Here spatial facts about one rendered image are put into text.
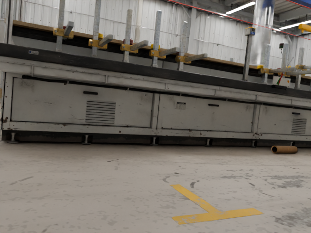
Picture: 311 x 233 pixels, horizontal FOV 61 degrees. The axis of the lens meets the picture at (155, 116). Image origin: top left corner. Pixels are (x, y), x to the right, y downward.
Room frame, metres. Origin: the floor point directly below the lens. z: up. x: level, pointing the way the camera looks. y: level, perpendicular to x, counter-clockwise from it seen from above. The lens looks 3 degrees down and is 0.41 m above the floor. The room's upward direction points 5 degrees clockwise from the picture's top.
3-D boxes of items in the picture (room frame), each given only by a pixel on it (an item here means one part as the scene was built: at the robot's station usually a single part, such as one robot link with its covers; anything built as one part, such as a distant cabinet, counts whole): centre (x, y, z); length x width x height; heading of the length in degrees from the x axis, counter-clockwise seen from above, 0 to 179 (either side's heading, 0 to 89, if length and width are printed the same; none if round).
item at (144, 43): (2.04, 0.20, 0.81); 0.43 x 0.03 x 0.04; 25
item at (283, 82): (2.81, -1.29, 0.75); 0.26 x 0.01 x 0.10; 115
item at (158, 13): (2.22, 0.05, 0.93); 0.04 x 0.04 x 0.48; 25
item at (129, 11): (2.11, 0.28, 0.88); 0.04 x 0.04 x 0.48; 25
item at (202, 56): (2.26, -0.25, 0.80); 0.43 x 0.03 x 0.04; 25
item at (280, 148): (2.79, -1.40, 0.04); 0.30 x 0.08 x 0.08; 115
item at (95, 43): (2.02, 0.48, 0.81); 0.14 x 0.06 x 0.05; 115
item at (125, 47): (2.12, 0.26, 0.82); 0.14 x 0.06 x 0.05; 115
